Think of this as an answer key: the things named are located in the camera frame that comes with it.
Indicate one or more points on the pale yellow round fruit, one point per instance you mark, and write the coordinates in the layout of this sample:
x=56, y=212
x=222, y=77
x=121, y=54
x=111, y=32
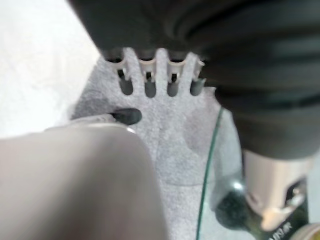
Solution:
x=310, y=232

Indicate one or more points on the silver robot leg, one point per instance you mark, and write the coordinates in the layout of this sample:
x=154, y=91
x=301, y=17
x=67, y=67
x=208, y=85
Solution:
x=70, y=180

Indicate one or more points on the grey fluffy rug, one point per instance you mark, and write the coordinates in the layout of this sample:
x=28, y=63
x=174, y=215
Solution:
x=172, y=140

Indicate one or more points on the dark robot foot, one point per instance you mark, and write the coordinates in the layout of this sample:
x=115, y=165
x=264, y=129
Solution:
x=128, y=116

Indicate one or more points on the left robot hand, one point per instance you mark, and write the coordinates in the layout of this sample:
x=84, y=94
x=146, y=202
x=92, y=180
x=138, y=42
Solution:
x=225, y=50

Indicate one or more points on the black item with white print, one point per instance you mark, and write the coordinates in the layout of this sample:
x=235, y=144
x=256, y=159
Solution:
x=280, y=231

